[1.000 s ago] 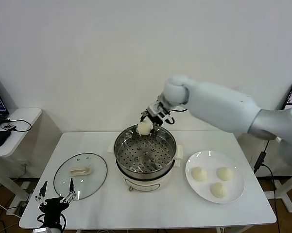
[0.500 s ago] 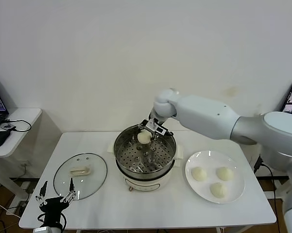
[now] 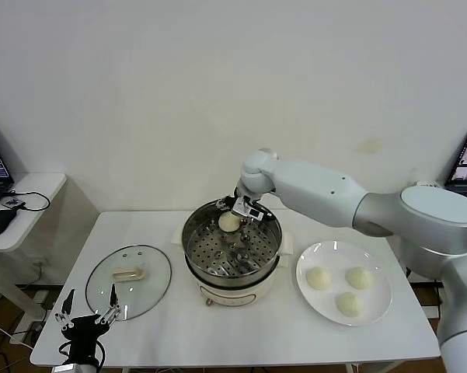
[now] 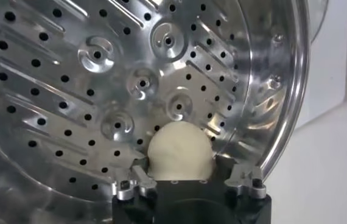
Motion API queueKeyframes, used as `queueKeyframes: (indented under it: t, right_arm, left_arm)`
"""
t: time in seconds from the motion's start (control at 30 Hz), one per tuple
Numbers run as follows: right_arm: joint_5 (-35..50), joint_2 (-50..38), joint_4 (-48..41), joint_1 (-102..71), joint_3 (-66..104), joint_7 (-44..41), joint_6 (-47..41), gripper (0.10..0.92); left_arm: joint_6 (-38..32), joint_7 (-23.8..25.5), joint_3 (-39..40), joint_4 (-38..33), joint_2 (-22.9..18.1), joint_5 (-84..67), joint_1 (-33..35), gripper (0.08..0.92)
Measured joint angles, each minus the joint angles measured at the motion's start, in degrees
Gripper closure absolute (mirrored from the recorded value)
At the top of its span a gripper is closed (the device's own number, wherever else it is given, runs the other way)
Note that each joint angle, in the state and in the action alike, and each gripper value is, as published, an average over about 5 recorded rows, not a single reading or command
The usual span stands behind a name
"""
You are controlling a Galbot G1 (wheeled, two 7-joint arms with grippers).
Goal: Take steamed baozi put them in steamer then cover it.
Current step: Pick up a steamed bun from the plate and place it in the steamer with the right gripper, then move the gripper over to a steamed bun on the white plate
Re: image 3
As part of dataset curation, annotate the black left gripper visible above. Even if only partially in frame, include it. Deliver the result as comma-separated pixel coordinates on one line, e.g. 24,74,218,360
54,284,122,368

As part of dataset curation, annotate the glass lid with cream handle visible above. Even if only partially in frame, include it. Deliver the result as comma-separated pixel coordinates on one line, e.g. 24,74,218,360
85,244,173,322

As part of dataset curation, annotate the white steamed baozi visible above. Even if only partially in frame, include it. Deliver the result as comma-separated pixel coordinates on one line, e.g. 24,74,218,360
218,212,241,233
336,291,364,316
305,267,332,291
345,267,375,291

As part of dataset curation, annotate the white round plate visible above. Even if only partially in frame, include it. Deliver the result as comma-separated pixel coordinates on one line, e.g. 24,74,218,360
295,241,393,326

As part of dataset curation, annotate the cream electric cooking pot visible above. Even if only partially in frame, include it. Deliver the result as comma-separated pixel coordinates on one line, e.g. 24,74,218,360
172,228,294,309

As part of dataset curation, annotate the thin black hub cable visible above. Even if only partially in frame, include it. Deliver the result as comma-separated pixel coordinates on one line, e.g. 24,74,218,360
7,190,51,213

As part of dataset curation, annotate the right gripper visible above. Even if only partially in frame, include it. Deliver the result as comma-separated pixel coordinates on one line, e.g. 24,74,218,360
211,190,274,235

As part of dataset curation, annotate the stainless steel steamer basket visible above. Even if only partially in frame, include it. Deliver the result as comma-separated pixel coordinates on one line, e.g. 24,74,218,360
181,198,284,277

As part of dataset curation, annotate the white side table rounded corner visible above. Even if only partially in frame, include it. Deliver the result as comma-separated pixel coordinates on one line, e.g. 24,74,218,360
0,173,68,323

